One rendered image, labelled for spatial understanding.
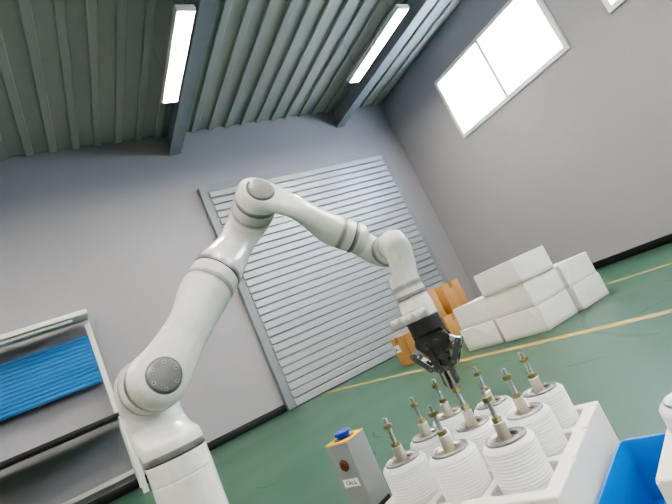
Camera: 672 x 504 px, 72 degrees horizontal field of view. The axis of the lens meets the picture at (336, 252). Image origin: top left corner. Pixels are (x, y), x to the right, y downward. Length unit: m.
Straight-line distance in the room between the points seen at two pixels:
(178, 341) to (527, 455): 0.60
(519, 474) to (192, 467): 0.52
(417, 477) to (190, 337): 0.53
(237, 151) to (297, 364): 3.14
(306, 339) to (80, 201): 3.23
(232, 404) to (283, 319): 1.19
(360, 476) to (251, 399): 4.82
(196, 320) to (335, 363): 5.48
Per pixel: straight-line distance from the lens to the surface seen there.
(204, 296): 0.82
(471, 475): 0.96
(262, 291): 6.09
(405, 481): 1.02
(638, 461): 1.15
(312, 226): 0.98
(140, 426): 0.81
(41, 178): 6.53
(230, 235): 0.97
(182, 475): 0.76
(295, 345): 6.06
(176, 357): 0.76
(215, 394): 5.84
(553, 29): 6.52
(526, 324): 3.58
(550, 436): 1.01
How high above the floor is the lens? 0.53
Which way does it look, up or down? 10 degrees up
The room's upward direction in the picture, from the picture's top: 24 degrees counter-clockwise
